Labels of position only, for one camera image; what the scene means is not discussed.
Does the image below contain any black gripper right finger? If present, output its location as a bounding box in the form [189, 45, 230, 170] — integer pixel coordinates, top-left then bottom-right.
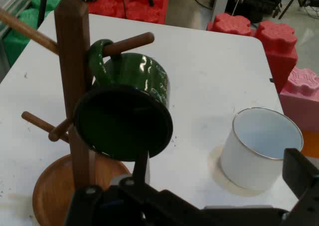
[281, 148, 319, 226]

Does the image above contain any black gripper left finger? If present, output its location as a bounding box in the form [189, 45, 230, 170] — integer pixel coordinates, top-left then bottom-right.
[64, 151, 200, 226]

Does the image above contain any dark green enamel mug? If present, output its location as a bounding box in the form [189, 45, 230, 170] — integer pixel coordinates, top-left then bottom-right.
[74, 38, 174, 162]

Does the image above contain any orange foam building block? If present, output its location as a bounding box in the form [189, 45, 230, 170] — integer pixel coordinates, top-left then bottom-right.
[300, 130, 319, 159]

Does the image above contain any white enamel mug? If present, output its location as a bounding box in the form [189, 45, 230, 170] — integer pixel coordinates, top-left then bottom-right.
[219, 107, 304, 192]

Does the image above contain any pink foam building block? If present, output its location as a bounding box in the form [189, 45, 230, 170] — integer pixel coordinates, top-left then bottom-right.
[279, 66, 319, 132]

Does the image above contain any wooden mug tree stand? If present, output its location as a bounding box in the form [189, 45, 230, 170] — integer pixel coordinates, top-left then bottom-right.
[0, 0, 155, 226]

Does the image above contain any black equipment pile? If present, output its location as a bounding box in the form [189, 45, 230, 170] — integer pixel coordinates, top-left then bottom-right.
[230, 0, 284, 24]

